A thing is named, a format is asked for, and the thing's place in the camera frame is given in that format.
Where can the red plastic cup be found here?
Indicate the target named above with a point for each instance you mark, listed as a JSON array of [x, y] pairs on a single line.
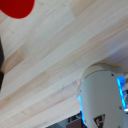
[[16, 6]]

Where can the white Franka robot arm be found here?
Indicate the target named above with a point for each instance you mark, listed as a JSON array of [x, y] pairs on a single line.
[[100, 96]]

